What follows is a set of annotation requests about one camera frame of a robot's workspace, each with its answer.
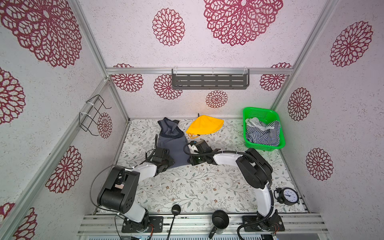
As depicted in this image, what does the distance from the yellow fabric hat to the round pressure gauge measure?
57 centimetres

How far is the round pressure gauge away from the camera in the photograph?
31.7 inches

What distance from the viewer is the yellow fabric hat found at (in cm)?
113
